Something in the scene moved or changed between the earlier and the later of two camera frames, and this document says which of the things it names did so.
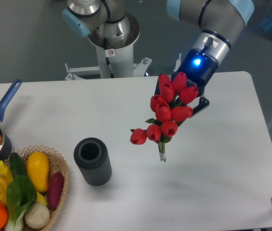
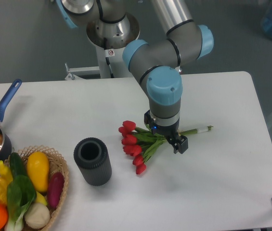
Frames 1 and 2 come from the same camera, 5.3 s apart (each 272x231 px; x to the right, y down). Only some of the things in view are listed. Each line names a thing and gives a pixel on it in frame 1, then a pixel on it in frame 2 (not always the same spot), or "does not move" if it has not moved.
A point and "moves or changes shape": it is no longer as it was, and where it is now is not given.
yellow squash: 38,168 does not move
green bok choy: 21,193 does not move
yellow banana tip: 40,198 does not move
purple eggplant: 55,188 does not move
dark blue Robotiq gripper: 199,68 → 170,132
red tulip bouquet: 170,106 moves or changes shape
